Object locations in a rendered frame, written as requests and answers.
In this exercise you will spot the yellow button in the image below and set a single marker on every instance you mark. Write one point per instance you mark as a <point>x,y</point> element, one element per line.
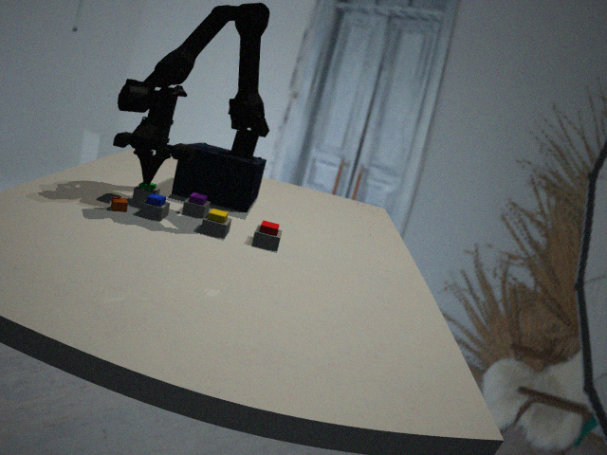
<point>216,223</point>

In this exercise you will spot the blue button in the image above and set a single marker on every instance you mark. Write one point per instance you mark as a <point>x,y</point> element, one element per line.
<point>155,207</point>

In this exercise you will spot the purple button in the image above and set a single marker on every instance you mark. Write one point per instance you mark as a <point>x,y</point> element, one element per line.
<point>197,205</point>

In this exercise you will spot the orange block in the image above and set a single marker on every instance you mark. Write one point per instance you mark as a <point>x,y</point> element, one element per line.
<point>119,204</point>

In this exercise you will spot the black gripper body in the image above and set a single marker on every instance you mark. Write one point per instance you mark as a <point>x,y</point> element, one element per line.
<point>182,152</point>

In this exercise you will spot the red button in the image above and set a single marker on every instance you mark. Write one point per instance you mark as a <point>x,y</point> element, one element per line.
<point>267,235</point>

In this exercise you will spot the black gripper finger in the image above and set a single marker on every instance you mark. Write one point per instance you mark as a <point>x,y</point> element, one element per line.
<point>145,162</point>
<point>155,164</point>

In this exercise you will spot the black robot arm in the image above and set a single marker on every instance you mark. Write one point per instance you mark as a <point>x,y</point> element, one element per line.
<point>246,109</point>

